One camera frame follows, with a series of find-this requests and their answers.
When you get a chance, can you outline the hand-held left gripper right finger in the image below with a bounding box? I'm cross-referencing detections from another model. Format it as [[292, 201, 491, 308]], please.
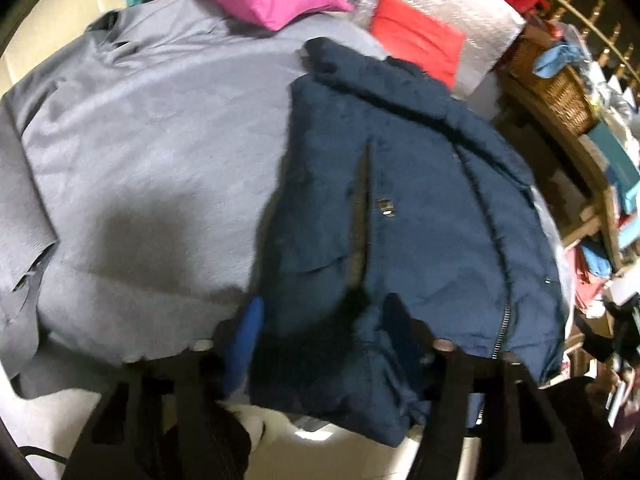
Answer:
[[382, 292, 586, 480]]

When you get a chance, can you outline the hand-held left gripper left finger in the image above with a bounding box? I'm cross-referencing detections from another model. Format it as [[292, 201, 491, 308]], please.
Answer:
[[62, 296, 266, 480]]

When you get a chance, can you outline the navy blue zip jacket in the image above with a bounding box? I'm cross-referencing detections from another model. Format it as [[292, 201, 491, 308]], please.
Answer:
[[247, 37, 573, 448]]

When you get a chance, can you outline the pile of folded clothes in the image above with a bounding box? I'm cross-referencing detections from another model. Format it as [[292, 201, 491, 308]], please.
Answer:
[[567, 240, 626, 311]]

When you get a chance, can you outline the teal cardboard box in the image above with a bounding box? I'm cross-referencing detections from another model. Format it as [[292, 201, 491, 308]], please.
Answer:
[[587, 122, 640, 201]]

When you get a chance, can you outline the wooden table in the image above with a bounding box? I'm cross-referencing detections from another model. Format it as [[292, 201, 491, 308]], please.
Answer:
[[495, 67, 626, 271]]

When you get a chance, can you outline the grey sweatshirt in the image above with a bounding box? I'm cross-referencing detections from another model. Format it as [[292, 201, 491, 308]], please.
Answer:
[[0, 0, 391, 401]]

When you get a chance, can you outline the wicker basket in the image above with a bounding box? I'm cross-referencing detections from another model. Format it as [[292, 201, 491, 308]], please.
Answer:
[[507, 35, 601, 136]]

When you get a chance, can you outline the light blue cloth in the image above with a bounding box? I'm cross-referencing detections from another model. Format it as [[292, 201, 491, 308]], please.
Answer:
[[532, 40, 586, 78]]

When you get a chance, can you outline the wooden stair railing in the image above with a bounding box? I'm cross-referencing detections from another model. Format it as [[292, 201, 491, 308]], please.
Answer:
[[520, 0, 640, 86]]

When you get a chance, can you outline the red-orange pillow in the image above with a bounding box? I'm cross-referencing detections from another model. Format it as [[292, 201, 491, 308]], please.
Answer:
[[370, 0, 467, 88]]

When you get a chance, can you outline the silver foil wrapped bundle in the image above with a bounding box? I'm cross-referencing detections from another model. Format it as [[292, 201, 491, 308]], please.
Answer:
[[305, 0, 527, 98]]

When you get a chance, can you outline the cream sofa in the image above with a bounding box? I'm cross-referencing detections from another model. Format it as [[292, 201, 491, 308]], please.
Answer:
[[0, 0, 131, 96]]

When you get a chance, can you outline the black cable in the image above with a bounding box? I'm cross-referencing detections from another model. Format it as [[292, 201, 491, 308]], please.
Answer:
[[20, 447, 71, 466]]

